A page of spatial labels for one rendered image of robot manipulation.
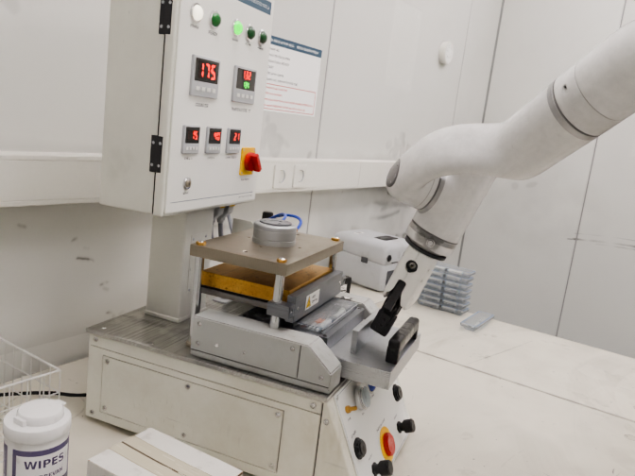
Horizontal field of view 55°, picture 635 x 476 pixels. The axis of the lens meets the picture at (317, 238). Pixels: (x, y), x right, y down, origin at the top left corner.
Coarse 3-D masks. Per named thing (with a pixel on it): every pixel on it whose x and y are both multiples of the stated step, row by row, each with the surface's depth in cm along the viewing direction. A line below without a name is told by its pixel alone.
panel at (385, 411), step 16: (352, 384) 101; (368, 384) 106; (336, 400) 94; (352, 400) 99; (384, 400) 112; (400, 400) 120; (352, 416) 98; (368, 416) 103; (384, 416) 110; (400, 416) 118; (352, 432) 96; (368, 432) 102; (384, 432) 108; (352, 448) 95; (368, 448) 100; (400, 448) 113; (352, 464) 94; (368, 464) 99
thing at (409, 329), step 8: (408, 320) 107; (416, 320) 108; (400, 328) 103; (408, 328) 103; (416, 328) 108; (392, 336) 98; (400, 336) 99; (408, 336) 102; (416, 336) 110; (392, 344) 97; (400, 344) 97; (392, 352) 97; (392, 360) 97
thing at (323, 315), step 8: (328, 304) 113; (336, 304) 114; (344, 304) 114; (352, 304) 115; (312, 312) 107; (320, 312) 108; (328, 312) 109; (336, 312) 109; (344, 312) 110; (304, 320) 102; (312, 320) 103; (320, 320) 103; (328, 320) 104; (320, 328) 100
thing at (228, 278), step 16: (208, 272) 105; (224, 272) 106; (240, 272) 107; (256, 272) 108; (304, 272) 112; (320, 272) 114; (208, 288) 105; (224, 288) 104; (240, 288) 103; (256, 288) 101; (272, 288) 100; (288, 288) 101; (256, 304) 102
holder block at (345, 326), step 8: (248, 312) 106; (352, 312) 113; (360, 312) 114; (264, 320) 103; (280, 320) 104; (344, 320) 108; (352, 320) 110; (360, 320) 115; (288, 328) 101; (296, 328) 101; (336, 328) 103; (344, 328) 106; (352, 328) 111; (320, 336) 99; (328, 336) 99; (336, 336) 103; (328, 344) 99
